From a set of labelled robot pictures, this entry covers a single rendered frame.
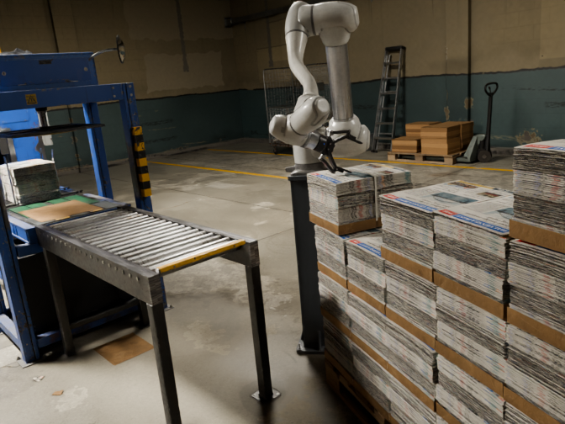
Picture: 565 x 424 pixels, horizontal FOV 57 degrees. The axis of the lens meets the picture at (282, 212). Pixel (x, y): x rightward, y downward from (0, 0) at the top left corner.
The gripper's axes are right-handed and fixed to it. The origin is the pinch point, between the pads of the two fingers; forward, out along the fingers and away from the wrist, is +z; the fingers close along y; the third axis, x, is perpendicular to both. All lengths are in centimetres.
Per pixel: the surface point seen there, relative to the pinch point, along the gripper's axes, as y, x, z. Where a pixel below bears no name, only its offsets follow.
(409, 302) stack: 44, 62, 5
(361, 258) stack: 38.1, 31.7, 1.2
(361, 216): 23.1, 13.9, 6.0
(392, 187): 6.9, 14.1, 14.9
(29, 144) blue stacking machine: 75, -363, -137
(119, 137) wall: 63, -960, -2
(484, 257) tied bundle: 20, 97, -7
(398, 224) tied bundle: 20, 58, -8
